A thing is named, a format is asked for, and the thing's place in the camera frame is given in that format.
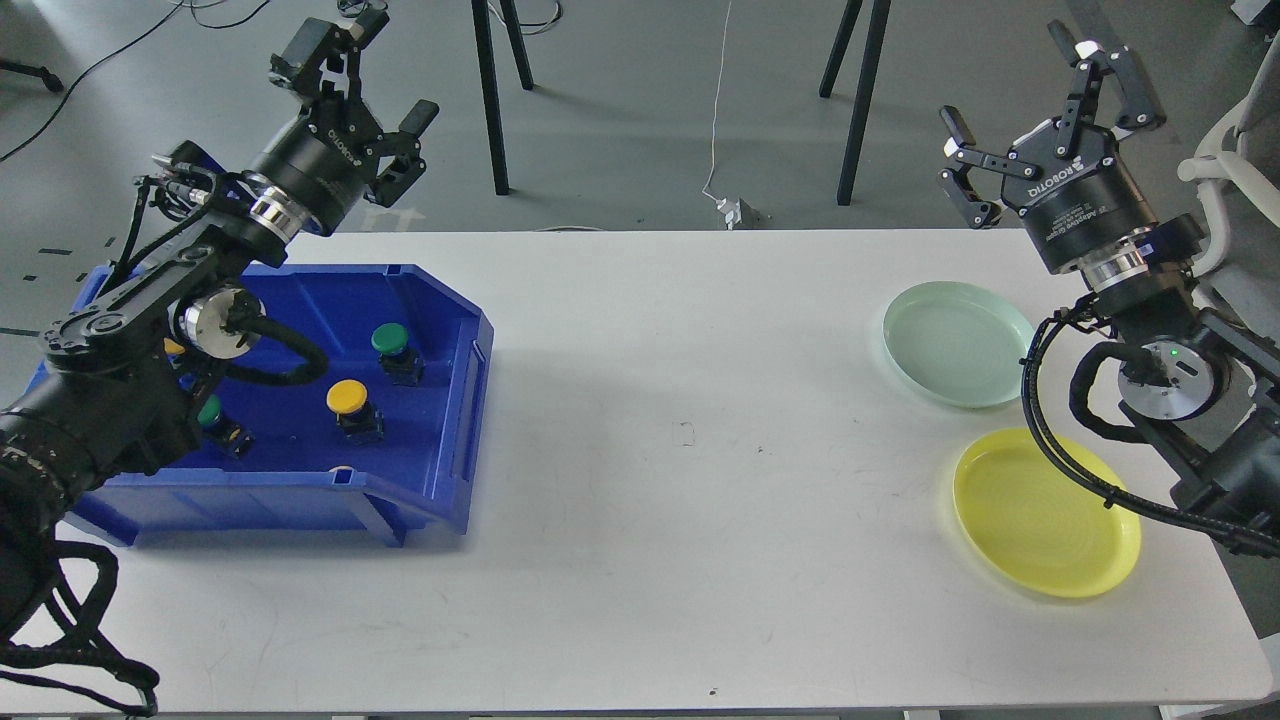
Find light green plate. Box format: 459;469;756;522
879;281;1033;409

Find black stand legs left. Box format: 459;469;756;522
468;1;534;196

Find black floor cable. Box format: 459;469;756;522
0;0;276;163

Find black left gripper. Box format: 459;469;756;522
244;8;440;236

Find blue plastic bin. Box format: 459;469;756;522
65;264;494;547

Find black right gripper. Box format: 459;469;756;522
937;20;1167;275

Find yellow plate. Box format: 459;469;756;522
950;428;1143;600

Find black stand legs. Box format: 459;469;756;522
468;1;534;196
818;1;892;208

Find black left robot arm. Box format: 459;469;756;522
1;1;439;717

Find white charger with cable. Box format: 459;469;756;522
700;1;748;231

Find green push button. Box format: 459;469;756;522
370;322;425;387
196;395;255;459

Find white chair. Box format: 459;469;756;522
1178;42;1279;304

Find black stand legs right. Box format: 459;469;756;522
818;1;892;208

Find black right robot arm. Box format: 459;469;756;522
937;20;1279;559

